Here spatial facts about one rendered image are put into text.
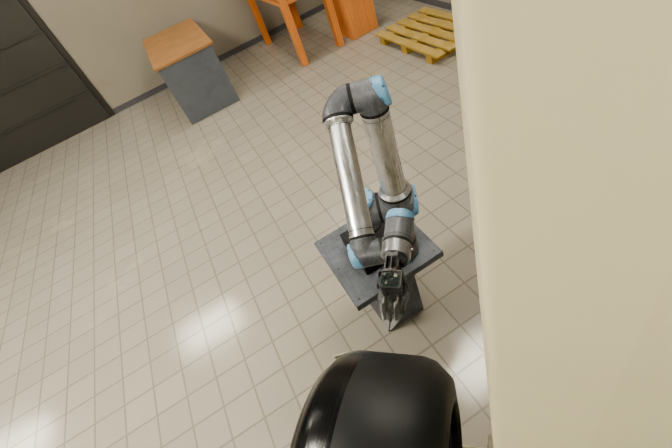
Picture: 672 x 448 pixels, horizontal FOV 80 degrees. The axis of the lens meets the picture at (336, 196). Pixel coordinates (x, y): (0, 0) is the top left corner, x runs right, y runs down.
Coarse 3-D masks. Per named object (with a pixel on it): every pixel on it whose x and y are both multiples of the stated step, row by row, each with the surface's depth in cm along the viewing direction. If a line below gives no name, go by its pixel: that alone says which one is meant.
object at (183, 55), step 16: (160, 32) 561; (176, 32) 537; (192, 32) 516; (160, 48) 507; (176, 48) 487; (192, 48) 469; (208, 48) 471; (160, 64) 462; (176, 64) 464; (192, 64) 472; (208, 64) 480; (176, 80) 473; (192, 80) 481; (208, 80) 490; (224, 80) 498; (176, 96) 483; (192, 96) 491; (208, 96) 500; (224, 96) 509; (192, 112) 501; (208, 112) 510
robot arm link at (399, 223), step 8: (400, 208) 127; (392, 216) 125; (400, 216) 125; (408, 216) 125; (392, 224) 124; (400, 224) 123; (408, 224) 124; (384, 232) 125; (392, 232) 122; (400, 232) 121; (408, 232) 122; (408, 240) 121
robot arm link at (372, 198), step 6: (366, 192) 189; (372, 192) 188; (366, 198) 186; (372, 198) 185; (372, 204) 185; (378, 204) 185; (372, 210) 185; (378, 210) 185; (372, 216) 186; (378, 216) 186; (372, 222) 188; (378, 222) 189; (384, 222) 190
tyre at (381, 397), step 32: (352, 352) 96; (384, 352) 98; (320, 384) 84; (352, 384) 82; (384, 384) 80; (416, 384) 80; (448, 384) 86; (320, 416) 77; (352, 416) 75; (384, 416) 74; (416, 416) 73; (448, 416) 79
